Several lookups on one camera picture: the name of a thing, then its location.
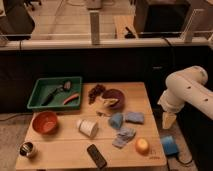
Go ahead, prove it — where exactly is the light blue towel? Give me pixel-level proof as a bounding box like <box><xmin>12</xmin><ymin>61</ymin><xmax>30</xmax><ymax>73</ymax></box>
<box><xmin>112</xmin><ymin>127</ymin><xmax>136</xmax><ymax>149</ymax></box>

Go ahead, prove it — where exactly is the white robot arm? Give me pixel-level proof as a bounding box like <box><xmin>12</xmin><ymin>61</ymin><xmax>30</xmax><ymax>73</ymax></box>
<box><xmin>158</xmin><ymin>66</ymin><xmax>213</xmax><ymax>129</ymax></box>

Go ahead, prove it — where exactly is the beige object in bowl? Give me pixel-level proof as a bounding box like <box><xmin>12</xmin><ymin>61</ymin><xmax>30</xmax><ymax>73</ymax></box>
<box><xmin>102</xmin><ymin>98</ymin><xmax>118</xmax><ymax>107</ymax></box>

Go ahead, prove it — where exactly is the red bowl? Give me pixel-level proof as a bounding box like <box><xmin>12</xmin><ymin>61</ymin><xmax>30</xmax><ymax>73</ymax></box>
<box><xmin>32</xmin><ymin>111</ymin><xmax>58</xmax><ymax>135</ymax></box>

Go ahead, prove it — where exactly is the blue device on floor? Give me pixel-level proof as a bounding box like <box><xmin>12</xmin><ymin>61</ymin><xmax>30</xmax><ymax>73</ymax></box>
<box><xmin>161</xmin><ymin>136</ymin><xmax>179</xmax><ymax>156</ymax></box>

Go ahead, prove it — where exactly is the blue cloth piece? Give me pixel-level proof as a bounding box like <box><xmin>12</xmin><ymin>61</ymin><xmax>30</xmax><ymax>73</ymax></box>
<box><xmin>125</xmin><ymin>112</ymin><xmax>144</xmax><ymax>124</ymax></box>

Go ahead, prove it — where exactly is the orange fruit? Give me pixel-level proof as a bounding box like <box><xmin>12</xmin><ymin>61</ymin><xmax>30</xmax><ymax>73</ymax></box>
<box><xmin>135</xmin><ymin>138</ymin><xmax>149</xmax><ymax>155</ymax></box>

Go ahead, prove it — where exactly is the small fork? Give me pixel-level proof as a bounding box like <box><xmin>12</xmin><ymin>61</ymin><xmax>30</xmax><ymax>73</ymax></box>
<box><xmin>96</xmin><ymin>111</ymin><xmax>111</xmax><ymax>117</ymax></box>

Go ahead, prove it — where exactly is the dark grape bunch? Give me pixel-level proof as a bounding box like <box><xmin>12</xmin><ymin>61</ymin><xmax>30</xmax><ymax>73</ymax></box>
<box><xmin>88</xmin><ymin>84</ymin><xmax>106</xmax><ymax>104</ymax></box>

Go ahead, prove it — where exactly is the white cup on side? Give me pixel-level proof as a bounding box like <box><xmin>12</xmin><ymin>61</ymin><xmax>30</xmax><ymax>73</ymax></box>
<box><xmin>77</xmin><ymin>119</ymin><xmax>98</xmax><ymax>138</ymax></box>

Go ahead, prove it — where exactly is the black remote control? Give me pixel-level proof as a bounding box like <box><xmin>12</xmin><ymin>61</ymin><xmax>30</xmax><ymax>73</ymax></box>
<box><xmin>87</xmin><ymin>144</ymin><xmax>107</xmax><ymax>170</ymax></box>

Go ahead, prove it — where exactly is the red chili pepper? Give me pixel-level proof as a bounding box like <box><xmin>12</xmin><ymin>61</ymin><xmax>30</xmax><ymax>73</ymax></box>
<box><xmin>63</xmin><ymin>93</ymin><xmax>79</xmax><ymax>105</ymax></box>

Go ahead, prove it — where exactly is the green plastic tray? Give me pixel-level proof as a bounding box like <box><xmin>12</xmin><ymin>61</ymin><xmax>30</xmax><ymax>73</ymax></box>
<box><xmin>27</xmin><ymin>76</ymin><xmax>82</xmax><ymax>111</ymax></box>

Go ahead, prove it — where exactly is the silver metal cup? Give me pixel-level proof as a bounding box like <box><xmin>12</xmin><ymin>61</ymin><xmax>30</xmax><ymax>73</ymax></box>
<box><xmin>19</xmin><ymin>142</ymin><xmax>37</xmax><ymax>158</ymax></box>

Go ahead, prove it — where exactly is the black office chair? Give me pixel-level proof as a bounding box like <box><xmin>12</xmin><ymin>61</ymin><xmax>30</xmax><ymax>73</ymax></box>
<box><xmin>0</xmin><ymin>0</ymin><xmax>35</xmax><ymax>41</ymax></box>

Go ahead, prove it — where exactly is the black handled brush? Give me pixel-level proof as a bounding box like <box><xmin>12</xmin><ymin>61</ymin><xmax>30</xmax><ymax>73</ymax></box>
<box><xmin>42</xmin><ymin>81</ymin><xmax>71</xmax><ymax>106</ymax></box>

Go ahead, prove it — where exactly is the metal rail post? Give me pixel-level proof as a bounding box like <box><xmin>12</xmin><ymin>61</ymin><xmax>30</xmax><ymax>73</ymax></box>
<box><xmin>90</xmin><ymin>10</ymin><xmax>100</xmax><ymax>45</ymax></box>

